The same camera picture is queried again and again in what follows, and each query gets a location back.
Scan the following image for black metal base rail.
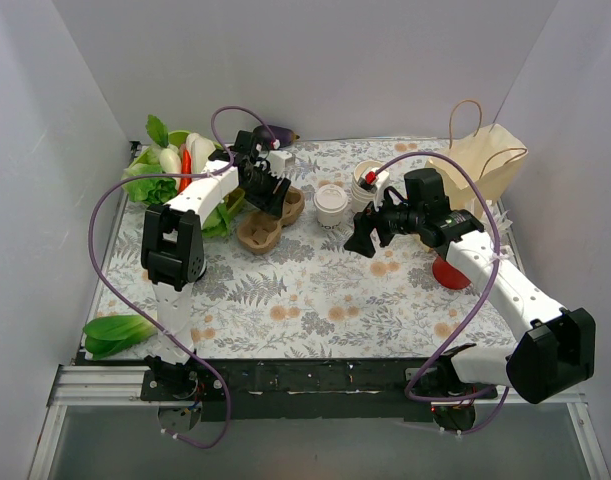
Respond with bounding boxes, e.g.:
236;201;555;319
140;357;501;424

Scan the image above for white napa cabbage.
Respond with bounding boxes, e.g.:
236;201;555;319
185;133;216;174

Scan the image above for red orange pepper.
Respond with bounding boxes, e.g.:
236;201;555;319
178;149;192;193

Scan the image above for white paper straws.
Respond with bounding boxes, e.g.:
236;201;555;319
480;200;512;235

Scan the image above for green plastic tray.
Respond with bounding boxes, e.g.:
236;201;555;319
123;130;244;238

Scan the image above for white daikon radish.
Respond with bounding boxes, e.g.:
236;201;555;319
159;148;182;174

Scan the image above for brown pulp cup carrier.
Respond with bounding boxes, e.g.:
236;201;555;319
236;186;305;255

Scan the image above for white paper coffee cup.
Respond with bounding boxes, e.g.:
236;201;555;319
315;204;346;230

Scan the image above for small kraft paper bag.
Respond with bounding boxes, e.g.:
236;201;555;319
417;235;441;252

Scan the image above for white plastic cup lid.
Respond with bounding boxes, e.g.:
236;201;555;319
314;184;348;213

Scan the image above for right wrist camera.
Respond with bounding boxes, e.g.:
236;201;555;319
359;168;390;206

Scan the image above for stack of white paper cups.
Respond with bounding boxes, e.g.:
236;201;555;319
350;160;388;213

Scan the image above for red cup holder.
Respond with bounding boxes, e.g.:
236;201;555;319
432;256;470;290

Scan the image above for green bok choy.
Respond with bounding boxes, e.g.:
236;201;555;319
83;315;157;360

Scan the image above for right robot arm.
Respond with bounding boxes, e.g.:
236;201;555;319
344;168;596;404

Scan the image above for purple eggplant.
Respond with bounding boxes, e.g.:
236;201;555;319
253;125;300;150

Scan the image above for green lettuce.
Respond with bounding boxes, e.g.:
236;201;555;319
122;163;178;205

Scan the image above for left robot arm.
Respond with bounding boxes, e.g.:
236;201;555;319
141;130;291;400

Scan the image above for brown paper bag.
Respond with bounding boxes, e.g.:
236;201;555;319
425;99;528;218

